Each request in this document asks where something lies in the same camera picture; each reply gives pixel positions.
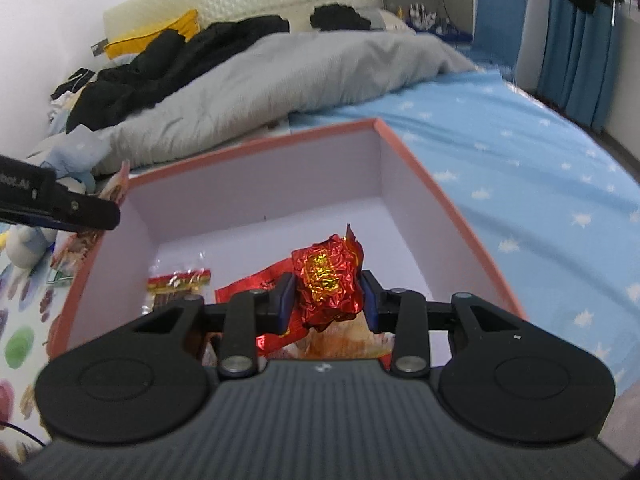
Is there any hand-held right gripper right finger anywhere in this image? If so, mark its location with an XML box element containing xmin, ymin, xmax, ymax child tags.
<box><xmin>360</xmin><ymin>270</ymin><xmax>532</xmax><ymax>379</ymax></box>

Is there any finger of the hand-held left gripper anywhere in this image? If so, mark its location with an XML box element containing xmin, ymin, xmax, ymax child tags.
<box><xmin>50</xmin><ymin>180</ymin><xmax>122</xmax><ymax>234</ymax></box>

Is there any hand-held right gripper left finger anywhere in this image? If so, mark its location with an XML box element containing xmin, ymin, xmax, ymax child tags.
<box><xmin>120</xmin><ymin>272</ymin><xmax>298</xmax><ymax>380</ymax></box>

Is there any large red snack packet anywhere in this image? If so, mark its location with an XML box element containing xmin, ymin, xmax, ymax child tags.
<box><xmin>202</xmin><ymin>257</ymin><xmax>397</xmax><ymax>362</ymax></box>

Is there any pink printed snack packet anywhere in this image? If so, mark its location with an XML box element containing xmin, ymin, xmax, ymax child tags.
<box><xmin>49</xmin><ymin>159</ymin><xmax>132</xmax><ymax>287</ymax></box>

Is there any red foil snack packet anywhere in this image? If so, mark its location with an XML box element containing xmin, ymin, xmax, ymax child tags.
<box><xmin>291</xmin><ymin>221</ymin><xmax>366</xmax><ymax>334</ymax></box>

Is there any pink cardboard box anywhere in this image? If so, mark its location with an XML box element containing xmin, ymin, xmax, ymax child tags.
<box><xmin>47</xmin><ymin>117</ymin><xmax>531</xmax><ymax>362</ymax></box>

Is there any red strip snack packet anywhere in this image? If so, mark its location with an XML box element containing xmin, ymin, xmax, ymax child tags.
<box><xmin>146</xmin><ymin>268</ymin><xmax>212</xmax><ymax>312</ymax></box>

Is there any white plush toy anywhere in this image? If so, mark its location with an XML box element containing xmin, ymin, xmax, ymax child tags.
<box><xmin>0</xmin><ymin>219</ymin><xmax>59</xmax><ymax>269</ymax></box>

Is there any light blue printed cloth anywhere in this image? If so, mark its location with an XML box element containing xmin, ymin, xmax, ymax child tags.
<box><xmin>27</xmin><ymin>127</ymin><xmax>111</xmax><ymax>196</ymax></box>

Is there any pile of mixed clothes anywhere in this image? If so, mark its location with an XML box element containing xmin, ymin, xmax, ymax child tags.
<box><xmin>49</xmin><ymin>66</ymin><xmax>97</xmax><ymax>122</ymax></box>

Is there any fruit print bed sheet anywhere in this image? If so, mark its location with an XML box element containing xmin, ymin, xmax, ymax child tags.
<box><xmin>0</xmin><ymin>230</ymin><xmax>82</xmax><ymax>461</ymax></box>

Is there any black clothing pile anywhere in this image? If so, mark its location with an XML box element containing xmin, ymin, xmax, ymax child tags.
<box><xmin>65</xmin><ymin>15</ymin><xmax>291</xmax><ymax>134</ymax></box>

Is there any yellow pillow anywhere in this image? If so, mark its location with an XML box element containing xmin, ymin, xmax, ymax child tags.
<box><xmin>105</xmin><ymin>9</ymin><xmax>201</xmax><ymax>59</ymax></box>

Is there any grey duvet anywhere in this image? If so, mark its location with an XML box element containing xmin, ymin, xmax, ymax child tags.
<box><xmin>95</xmin><ymin>30</ymin><xmax>477</xmax><ymax>177</ymax></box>

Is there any grey pillow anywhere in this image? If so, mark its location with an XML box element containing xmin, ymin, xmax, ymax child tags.
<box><xmin>367</xmin><ymin>9</ymin><xmax>417</xmax><ymax>34</ymax></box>

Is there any small black garment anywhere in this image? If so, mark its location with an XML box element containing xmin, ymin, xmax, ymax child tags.
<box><xmin>310</xmin><ymin>4</ymin><xmax>374</xmax><ymax>32</ymax></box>

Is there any group of small bottles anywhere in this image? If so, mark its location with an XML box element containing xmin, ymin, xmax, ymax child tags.
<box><xmin>397</xmin><ymin>3</ymin><xmax>452</xmax><ymax>32</ymax></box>

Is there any blue chair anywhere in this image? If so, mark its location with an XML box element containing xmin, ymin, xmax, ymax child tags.
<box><xmin>472</xmin><ymin>0</ymin><xmax>530</xmax><ymax>69</ymax></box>

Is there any blue curtain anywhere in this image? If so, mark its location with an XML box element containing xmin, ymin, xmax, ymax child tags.
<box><xmin>537</xmin><ymin>0</ymin><xmax>627</xmax><ymax>134</ymax></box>

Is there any black cable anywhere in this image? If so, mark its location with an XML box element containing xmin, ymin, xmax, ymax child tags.
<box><xmin>0</xmin><ymin>421</ymin><xmax>49</xmax><ymax>449</ymax></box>

